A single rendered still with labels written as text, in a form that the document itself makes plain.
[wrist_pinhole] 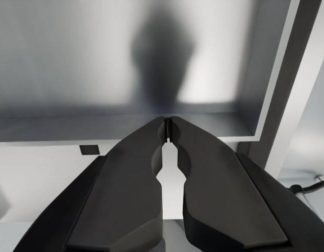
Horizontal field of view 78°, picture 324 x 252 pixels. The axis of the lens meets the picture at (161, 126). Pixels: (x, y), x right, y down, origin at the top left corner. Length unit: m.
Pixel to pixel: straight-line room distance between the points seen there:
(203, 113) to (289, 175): 1.60
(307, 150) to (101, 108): 1.54
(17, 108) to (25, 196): 0.11
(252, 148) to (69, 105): 0.15
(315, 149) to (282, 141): 1.45
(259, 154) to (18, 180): 0.23
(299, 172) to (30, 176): 1.67
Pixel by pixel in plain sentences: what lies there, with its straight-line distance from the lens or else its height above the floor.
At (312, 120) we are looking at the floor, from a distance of 1.49.
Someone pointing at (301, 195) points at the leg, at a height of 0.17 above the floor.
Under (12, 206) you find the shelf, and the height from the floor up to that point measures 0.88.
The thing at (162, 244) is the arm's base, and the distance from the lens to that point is 0.47.
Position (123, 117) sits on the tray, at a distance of 0.16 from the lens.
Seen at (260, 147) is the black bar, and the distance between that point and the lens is 0.17.
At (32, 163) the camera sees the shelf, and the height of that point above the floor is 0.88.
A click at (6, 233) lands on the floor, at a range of 2.49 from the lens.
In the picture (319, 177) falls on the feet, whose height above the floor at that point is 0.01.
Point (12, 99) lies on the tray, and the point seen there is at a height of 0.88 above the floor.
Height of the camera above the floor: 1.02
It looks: 58 degrees down
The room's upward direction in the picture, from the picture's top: 179 degrees clockwise
